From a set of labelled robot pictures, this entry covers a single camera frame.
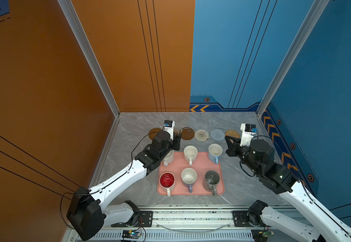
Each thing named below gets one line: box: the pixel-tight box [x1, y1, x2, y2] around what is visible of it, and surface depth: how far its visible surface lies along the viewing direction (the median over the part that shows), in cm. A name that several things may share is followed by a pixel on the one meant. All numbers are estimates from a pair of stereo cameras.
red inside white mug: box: [158, 171, 176, 197], surface depth 81 cm
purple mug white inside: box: [180, 167, 198, 194], surface depth 82 cm
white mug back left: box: [161, 149, 174, 167], surface depth 87 cm
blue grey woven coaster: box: [209, 128, 226, 142], surface depth 109 cm
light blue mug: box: [207, 143, 223, 165], surface depth 90 cm
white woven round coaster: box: [194, 129, 209, 142], surface depth 107 cm
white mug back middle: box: [183, 145, 199, 166], surface depth 90 cm
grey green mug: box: [204, 170, 221, 197], surface depth 78 cm
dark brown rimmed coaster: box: [179, 127, 195, 141], surface depth 111 cm
